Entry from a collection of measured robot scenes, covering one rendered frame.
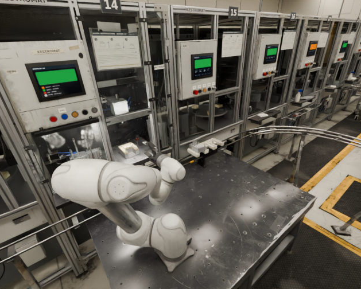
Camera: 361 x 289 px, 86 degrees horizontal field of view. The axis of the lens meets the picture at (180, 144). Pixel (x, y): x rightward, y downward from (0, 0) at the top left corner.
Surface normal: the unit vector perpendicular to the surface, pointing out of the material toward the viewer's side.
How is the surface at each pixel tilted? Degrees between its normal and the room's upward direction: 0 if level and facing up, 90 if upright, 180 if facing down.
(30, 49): 90
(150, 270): 0
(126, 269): 0
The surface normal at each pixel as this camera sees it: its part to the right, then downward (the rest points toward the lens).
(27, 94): 0.60, 0.35
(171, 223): 0.06, -0.88
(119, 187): -0.01, -0.03
